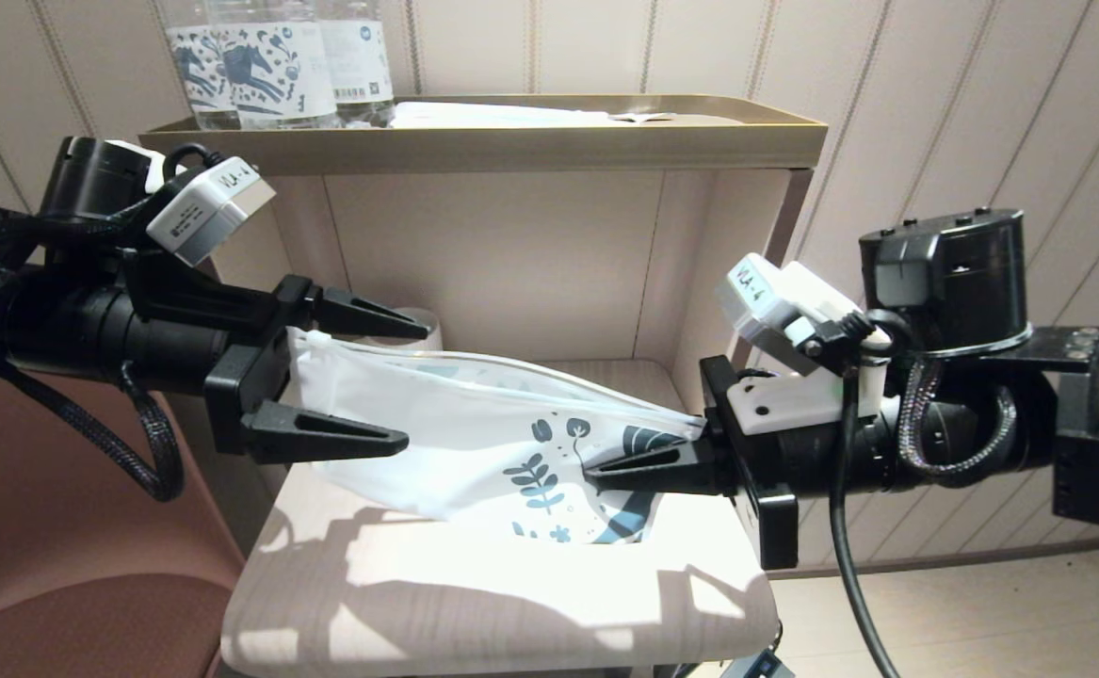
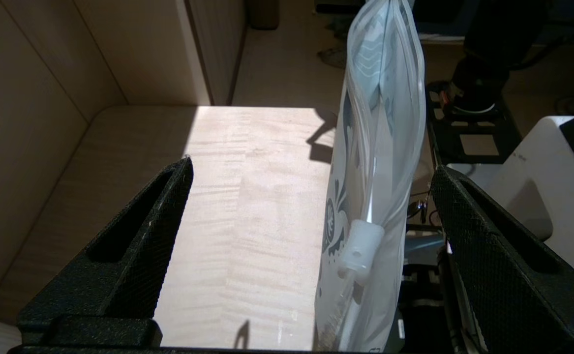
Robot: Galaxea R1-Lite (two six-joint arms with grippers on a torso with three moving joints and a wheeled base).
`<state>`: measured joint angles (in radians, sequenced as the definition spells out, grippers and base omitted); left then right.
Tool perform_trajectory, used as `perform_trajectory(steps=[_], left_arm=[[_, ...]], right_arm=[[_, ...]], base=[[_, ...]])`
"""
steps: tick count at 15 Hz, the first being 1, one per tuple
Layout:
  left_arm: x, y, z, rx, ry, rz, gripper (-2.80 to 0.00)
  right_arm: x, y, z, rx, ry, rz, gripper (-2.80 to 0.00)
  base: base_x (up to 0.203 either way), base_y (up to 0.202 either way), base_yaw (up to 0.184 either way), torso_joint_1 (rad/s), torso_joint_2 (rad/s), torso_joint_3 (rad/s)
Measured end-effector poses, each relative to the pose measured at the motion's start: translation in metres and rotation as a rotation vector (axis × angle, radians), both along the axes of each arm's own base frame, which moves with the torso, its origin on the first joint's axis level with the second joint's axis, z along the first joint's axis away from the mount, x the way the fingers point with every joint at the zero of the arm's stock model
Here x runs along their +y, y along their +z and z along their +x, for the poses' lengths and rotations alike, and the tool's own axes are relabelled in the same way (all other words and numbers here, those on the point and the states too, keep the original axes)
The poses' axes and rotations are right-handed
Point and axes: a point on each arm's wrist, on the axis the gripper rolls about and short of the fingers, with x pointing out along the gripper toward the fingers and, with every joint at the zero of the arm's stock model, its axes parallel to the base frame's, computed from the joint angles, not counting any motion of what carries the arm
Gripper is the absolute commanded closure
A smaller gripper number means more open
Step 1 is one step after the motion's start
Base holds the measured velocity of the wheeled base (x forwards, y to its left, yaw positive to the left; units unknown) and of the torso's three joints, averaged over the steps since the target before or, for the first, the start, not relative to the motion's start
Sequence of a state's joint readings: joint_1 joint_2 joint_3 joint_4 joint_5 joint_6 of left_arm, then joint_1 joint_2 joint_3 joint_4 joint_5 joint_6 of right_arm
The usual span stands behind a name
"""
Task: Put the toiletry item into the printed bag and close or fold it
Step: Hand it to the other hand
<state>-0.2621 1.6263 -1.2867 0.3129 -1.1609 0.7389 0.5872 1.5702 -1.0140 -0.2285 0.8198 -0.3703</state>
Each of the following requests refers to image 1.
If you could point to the white right camera bracket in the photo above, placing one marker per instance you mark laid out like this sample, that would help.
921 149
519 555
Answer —
794 400

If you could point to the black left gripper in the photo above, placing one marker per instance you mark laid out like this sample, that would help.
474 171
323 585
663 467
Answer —
248 377

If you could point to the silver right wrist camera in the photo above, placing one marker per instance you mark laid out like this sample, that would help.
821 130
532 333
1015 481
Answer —
775 301

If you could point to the white floral zip pouch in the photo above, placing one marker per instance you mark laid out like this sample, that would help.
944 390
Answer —
455 433

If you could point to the brown wall baseboard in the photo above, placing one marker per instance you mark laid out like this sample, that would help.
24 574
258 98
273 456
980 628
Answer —
982 557

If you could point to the reddish brown chair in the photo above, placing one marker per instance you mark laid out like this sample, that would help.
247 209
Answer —
59 584

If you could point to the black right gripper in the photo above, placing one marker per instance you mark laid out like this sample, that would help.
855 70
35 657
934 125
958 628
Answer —
756 490

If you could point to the bronze metal tray top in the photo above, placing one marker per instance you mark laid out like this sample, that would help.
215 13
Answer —
511 149

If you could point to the clear bottle barcode label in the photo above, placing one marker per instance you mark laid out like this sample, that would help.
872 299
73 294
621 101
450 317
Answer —
356 71

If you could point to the clear bottle horse print label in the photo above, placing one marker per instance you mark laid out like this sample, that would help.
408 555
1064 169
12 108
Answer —
271 80
193 80

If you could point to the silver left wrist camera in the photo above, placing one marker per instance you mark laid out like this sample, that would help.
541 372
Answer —
210 212

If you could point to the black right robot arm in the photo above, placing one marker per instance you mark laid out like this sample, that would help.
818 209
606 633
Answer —
982 433

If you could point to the blue black base device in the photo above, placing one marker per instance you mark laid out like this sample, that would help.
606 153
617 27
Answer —
761 666

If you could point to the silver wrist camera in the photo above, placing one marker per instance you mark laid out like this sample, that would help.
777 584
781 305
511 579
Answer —
210 212
775 301

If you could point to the white ribbed ceramic mug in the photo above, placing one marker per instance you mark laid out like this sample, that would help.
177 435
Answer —
422 320

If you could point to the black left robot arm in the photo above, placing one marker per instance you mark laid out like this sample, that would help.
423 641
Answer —
69 330

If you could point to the flat white plastic packet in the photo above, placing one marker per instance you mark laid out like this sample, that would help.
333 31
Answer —
483 115

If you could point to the light wood shelf table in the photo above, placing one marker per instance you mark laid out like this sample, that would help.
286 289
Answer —
511 254

